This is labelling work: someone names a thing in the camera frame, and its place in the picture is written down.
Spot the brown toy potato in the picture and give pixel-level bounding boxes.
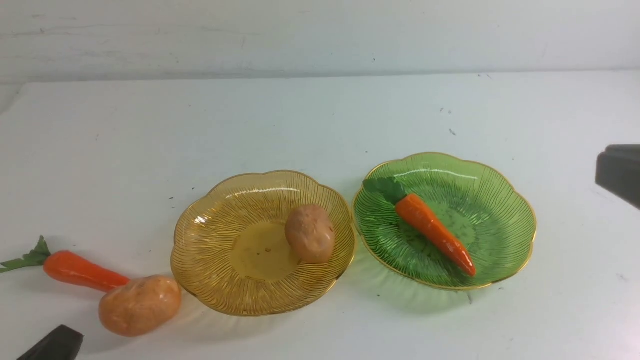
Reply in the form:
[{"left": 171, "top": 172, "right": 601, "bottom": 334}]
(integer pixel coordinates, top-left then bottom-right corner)
[{"left": 285, "top": 203, "right": 336, "bottom": 264}]

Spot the amber ribbed plastic plate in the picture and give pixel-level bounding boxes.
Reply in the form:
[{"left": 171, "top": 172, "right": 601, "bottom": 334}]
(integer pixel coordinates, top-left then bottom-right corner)
[{"left": 170, "top": 170, "right": 358, "bottom": 317}]

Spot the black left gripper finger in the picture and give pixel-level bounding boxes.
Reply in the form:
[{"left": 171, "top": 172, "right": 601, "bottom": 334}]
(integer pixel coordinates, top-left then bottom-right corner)
[{"left": 18, "top": 325, "right": 85, "bottom": 360}]

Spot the green ribbed plastic plate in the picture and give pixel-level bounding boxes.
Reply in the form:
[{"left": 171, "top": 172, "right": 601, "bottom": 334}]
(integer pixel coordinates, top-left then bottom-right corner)
[{"left": 352, "top": 152, "right": 537, "bottom": 291}]

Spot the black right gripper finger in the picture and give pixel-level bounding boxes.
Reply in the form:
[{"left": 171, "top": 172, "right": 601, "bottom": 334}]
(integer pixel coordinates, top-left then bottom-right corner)
[{"left": 595, "top": 144, "right": 640, "bottom": 209}]

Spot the orange toy carrot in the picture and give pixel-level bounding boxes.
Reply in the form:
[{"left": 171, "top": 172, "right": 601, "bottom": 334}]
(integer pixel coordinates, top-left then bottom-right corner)
[
  {"left": 362, "top": 177, "right": 477, "bottom": 277},
  {"left": 0, "top": 235, "right": 131, "bottom": 293}
]

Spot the orange-brown toy potato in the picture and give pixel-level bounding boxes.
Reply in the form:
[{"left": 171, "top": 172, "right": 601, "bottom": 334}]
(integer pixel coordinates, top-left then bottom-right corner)
[{"left": 98, "top": 275, "right": 182, "bottom": 338}]

